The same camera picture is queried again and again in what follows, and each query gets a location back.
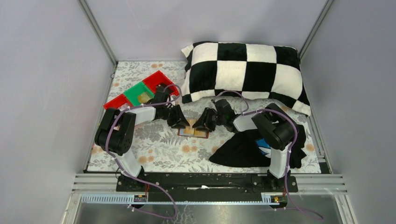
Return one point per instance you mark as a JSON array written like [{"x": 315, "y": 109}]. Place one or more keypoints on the green plastic bin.
[{"x": 136, "y": 90}]

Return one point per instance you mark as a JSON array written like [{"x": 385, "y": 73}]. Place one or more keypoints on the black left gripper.
[{"x": 178, "y": 115}]

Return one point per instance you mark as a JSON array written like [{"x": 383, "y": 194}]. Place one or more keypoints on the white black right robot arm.
[{"x": 263, "y": 138}]

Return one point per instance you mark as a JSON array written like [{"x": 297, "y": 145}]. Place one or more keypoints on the black shirt blue white print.
[{"x": 242, "y": 151}]

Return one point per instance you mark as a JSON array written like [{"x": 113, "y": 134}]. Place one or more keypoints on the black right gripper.
[{"x": 205, "y": 123}]

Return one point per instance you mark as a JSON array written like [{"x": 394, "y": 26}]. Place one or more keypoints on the floral patterned table mat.
[{"x": 158, "y": 148}]

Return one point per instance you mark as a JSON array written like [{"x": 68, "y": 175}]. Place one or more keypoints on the red bin with cards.
[{"x": 119, "y": 102}]

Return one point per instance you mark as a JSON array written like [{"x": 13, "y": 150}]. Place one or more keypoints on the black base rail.
[{"x": 195, "y": 187}]

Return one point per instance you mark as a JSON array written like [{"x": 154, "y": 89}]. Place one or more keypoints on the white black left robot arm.
[{"x": 116, "y": 130}]

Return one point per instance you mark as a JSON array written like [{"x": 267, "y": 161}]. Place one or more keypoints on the black white checkered pillow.
[{"x": 254, "y": 71}]

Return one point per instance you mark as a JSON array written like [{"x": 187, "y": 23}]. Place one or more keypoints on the gold credit card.
[{"x": 200, "y": 134}]

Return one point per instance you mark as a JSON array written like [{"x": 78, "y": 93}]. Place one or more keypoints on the brown leather card holder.
[{"x": 188, "y": 131}]

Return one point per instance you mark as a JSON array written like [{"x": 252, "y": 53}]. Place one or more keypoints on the yellow object in green bin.
[{"x": 144, "y": 97}]

